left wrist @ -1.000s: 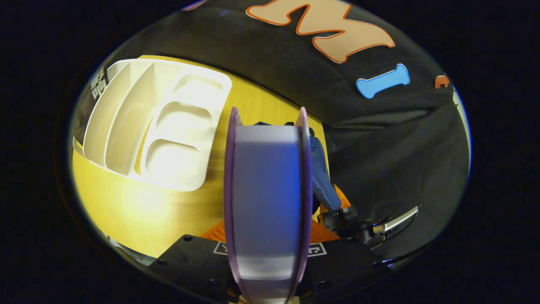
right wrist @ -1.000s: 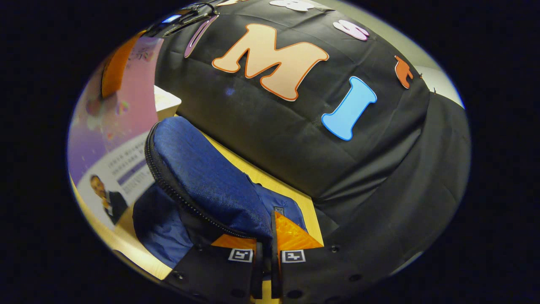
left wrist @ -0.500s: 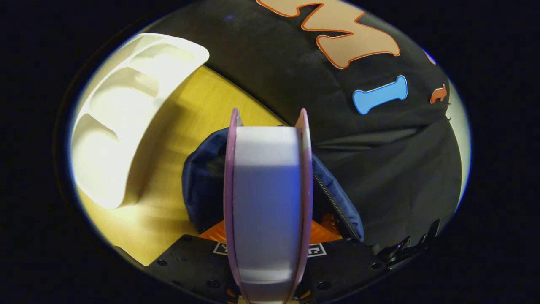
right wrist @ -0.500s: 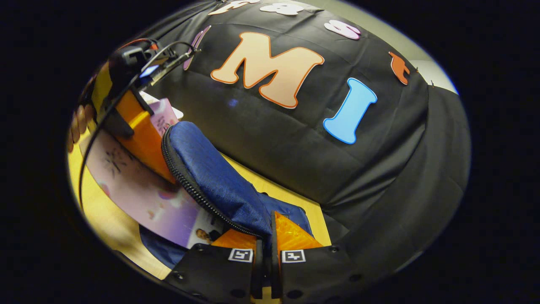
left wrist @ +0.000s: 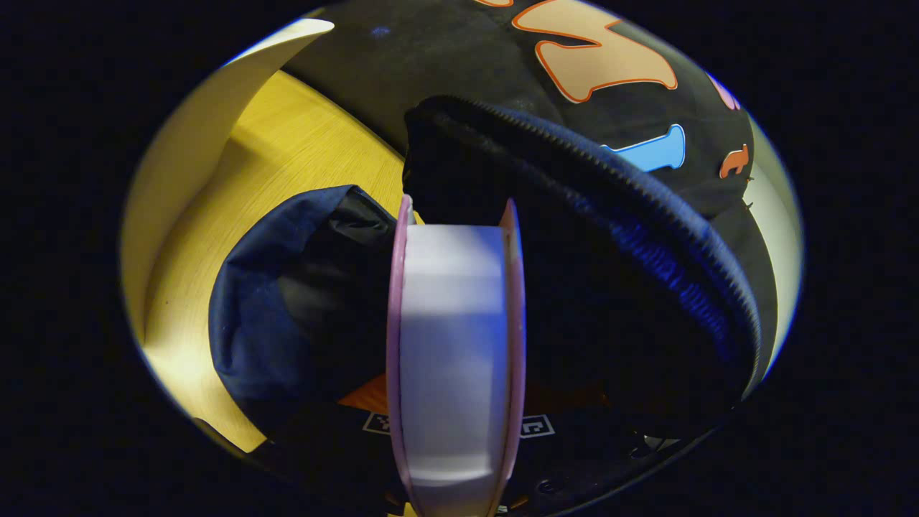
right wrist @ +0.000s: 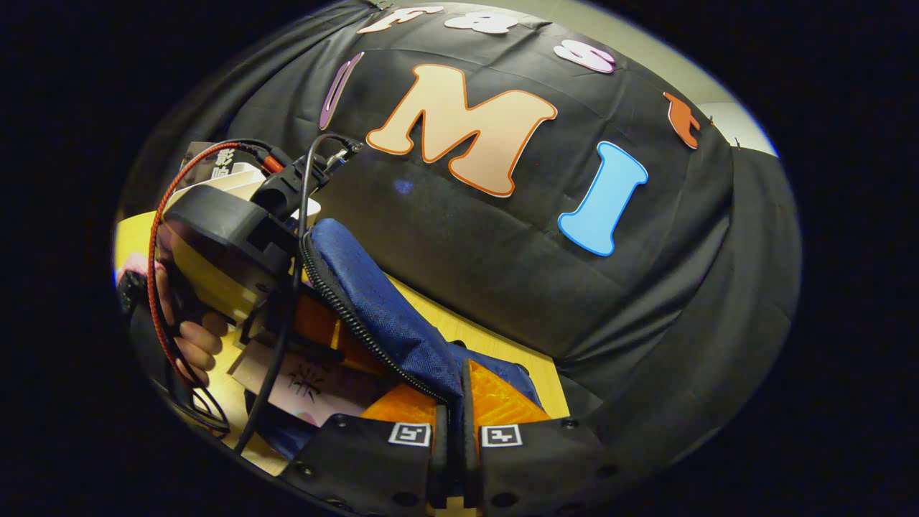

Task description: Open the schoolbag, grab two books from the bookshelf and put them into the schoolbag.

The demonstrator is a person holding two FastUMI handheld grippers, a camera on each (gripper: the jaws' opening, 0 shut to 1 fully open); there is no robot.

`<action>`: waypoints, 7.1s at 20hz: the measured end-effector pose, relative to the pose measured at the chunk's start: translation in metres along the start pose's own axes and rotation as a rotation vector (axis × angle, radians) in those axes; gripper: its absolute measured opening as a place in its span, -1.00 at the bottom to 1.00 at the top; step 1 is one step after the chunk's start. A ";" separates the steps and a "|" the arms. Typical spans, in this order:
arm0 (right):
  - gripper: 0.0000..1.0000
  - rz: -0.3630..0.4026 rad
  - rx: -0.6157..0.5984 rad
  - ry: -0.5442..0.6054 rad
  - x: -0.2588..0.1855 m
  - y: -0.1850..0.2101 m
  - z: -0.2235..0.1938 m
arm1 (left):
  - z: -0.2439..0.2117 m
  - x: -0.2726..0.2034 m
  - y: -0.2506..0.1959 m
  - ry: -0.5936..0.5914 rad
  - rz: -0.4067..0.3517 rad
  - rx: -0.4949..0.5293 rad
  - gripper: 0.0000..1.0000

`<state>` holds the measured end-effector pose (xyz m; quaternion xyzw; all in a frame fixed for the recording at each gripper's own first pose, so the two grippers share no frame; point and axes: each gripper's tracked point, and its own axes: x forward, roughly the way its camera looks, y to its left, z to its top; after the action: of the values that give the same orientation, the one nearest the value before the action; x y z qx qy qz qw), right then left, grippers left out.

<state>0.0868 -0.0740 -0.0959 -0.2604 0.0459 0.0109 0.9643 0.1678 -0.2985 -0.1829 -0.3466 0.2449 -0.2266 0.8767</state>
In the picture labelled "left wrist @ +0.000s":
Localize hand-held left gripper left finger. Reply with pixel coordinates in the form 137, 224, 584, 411
251, 372, 407, 516

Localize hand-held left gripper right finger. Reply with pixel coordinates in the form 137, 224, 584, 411
503, 384, 694, 516

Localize blue schoolbag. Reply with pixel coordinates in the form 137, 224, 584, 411
208, 96, 763, 446

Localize pink cover book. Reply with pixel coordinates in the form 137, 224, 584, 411
386, 194, 527, 517

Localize white plastic bookshelf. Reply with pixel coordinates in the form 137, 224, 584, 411
121, 18, 335, 345

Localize black backdrop cloth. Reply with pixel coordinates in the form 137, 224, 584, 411
284, 0, 780, 220

